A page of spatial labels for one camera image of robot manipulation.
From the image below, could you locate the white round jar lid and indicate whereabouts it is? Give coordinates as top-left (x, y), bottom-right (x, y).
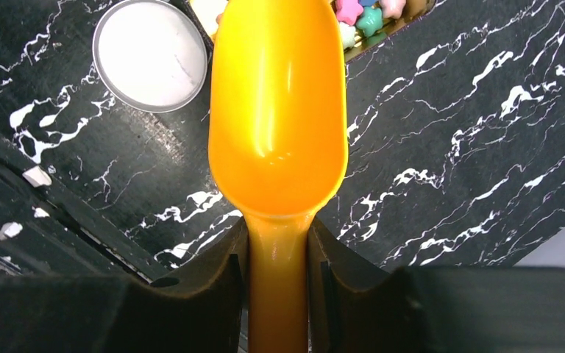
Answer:
top-left (92, 1), bottom-right (208, 113)

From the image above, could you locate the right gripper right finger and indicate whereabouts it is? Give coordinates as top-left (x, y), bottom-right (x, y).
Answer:
top-left (308, 220), bottom-right (565, 352)

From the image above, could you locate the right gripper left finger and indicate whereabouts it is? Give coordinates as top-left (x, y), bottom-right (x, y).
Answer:
top-left (0, 220), bottom-right (248, 352)

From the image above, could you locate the yellow plastic scoop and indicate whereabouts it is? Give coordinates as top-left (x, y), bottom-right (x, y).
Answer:
top-left (208, 1), bottom-right (348, 352)

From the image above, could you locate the square tin of colourful candies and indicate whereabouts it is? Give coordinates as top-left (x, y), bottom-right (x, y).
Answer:
top-left (185, 0), bottom-right (437, 64)

